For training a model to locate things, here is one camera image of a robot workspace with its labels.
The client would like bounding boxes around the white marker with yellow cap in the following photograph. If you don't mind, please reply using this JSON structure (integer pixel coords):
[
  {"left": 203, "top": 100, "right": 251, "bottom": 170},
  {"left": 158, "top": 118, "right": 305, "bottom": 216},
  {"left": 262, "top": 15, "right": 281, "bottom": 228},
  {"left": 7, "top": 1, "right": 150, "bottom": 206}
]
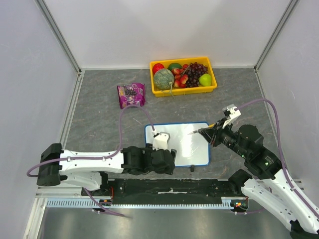
[{"left": 188, "top": 123, "right": 215, "bottom": 135}]

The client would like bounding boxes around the blue framed whiteboard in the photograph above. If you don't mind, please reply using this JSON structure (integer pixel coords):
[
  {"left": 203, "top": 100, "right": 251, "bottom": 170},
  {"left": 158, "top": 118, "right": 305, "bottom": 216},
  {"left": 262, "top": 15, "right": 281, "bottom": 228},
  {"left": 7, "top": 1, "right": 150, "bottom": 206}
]
[{"left": 145, "top": 121, "right": 211, "bottom": 167}]

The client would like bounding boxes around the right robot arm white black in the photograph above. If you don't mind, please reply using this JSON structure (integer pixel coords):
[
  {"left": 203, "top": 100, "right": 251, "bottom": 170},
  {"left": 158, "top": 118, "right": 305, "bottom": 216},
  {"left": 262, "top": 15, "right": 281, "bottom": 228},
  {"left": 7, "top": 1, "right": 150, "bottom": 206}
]
[{"left": 198, "top": 120, "right": 319, "bottom": 239}]

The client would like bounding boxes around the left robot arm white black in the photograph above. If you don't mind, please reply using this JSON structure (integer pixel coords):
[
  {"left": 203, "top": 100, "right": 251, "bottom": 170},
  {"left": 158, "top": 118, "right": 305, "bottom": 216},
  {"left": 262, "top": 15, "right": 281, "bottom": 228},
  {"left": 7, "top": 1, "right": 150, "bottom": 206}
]
[{"left": 36, "top": 143, "right": 176, "bottom": 196}]

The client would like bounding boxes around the green pear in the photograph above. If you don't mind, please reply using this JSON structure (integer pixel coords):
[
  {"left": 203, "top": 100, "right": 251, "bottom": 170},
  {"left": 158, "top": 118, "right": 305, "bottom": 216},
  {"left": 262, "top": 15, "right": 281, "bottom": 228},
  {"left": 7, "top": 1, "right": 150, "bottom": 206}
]
[{"left": 199, "top": 73, "right": 212, "bottom": 87}]

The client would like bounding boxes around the red cherry cluster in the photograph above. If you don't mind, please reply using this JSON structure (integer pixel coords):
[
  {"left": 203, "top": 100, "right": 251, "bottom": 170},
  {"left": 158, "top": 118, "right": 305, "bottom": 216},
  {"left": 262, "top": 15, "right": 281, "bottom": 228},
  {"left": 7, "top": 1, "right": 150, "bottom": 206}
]
[{"left": 171, "top": 64, "right": 189, "bottom": 88}]

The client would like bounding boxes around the purple grape bunch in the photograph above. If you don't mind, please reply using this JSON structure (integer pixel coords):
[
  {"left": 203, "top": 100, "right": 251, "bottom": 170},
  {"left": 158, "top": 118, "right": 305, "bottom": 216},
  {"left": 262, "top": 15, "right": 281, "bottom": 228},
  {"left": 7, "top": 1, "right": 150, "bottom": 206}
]
[{"left": 185, "top": 62, "right": 208, "bottom": 88}]

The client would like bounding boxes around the yellow plastic fruit bin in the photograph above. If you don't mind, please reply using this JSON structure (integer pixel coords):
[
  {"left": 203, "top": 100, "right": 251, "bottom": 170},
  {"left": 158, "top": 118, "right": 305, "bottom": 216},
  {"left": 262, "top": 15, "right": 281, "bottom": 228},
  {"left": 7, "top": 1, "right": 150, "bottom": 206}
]
[{"left": 150, "top": 56, "right": 217, "bottom": 97}]

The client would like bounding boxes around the green netted melon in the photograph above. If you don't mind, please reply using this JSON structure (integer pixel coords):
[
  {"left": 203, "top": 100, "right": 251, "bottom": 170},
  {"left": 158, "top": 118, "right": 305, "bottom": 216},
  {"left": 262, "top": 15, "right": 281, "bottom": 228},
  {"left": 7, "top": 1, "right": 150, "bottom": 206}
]
[{"left": 154, "top": 69, "right": 174, "bottom": 91}]

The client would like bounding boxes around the purple snack bag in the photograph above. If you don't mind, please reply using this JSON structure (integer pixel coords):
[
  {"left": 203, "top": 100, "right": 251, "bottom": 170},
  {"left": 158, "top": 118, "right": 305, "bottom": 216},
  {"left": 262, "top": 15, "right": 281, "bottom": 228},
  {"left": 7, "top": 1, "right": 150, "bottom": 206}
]
[{"left": 117, "top": 83, "right": 146, "bottom": 109}]

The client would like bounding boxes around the dark green round fruit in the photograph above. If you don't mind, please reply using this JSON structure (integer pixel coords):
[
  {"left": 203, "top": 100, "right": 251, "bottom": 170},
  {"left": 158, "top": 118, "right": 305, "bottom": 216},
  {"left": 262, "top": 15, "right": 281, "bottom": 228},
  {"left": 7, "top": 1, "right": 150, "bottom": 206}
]
[{"left": 167, "top": 62, "right": 182, "bottom": 71}]

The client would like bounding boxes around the red apple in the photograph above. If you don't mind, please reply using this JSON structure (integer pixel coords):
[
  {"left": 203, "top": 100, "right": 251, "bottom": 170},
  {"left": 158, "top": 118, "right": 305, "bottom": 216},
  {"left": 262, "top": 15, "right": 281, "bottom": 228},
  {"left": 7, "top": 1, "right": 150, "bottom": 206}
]
[{"left": 152, "top": 63, "right": 164, "bottom": 74}]

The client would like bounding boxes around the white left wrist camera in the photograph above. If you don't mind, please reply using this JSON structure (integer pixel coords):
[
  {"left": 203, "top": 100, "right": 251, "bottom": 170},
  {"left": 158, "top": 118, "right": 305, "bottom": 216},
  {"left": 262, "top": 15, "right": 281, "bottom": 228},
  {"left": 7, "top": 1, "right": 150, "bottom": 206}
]
[{"left": 152, "top": 132, "right": 170, "bottom": 151}]

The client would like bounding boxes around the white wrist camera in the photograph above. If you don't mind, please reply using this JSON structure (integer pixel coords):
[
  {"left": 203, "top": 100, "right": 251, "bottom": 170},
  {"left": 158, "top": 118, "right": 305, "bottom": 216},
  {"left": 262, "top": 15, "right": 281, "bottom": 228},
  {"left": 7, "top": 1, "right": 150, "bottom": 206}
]
[
  {"left": 222, "top": 104, "right": 241, "bottom": 129},
  {"left": 152, "top": 132, "right": 170, "bottom": 151}
]

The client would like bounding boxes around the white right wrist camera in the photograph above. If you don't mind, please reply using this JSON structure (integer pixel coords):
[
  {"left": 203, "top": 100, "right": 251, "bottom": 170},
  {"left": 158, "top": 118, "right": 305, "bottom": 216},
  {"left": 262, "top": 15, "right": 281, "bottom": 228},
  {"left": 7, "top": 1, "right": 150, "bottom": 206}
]
[{"left": 222, "top": 104, "right": 241, "bottom": 129}]

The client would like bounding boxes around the white slotted cable duct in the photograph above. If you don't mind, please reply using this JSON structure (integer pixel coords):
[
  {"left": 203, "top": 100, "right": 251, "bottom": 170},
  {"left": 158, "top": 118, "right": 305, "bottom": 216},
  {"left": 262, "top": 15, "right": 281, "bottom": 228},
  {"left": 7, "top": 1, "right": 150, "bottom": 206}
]
[{"left": 46, "top": 197, "right": 248, "bottom": 210}]

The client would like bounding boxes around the right aluminium frame post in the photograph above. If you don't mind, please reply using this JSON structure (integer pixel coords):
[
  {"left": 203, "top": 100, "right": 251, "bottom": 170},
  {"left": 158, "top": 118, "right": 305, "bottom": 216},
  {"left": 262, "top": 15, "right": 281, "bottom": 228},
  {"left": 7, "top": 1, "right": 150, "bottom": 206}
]
[{"left": 254, "top": 0, "right": 299, "bottom": 73}]

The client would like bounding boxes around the aluminium frame post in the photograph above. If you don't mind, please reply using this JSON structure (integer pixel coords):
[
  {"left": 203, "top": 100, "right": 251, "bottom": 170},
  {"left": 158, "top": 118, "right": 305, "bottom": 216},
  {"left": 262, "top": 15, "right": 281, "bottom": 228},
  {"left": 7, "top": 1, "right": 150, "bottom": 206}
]
[
  {"left": 254, "top": 0, "right": 299, "bottom": 73},
  {"left": 35, "top": 0, "right": 82, "bottom": 75}
]

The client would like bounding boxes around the left aluminium frame post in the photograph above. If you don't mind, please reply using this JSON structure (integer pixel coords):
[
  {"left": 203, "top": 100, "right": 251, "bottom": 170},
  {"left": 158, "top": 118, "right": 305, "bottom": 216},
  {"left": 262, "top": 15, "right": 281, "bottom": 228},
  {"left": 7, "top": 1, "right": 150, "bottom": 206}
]
[{"left": 35, "top": 0, "right": 82, "bottom": 75}]

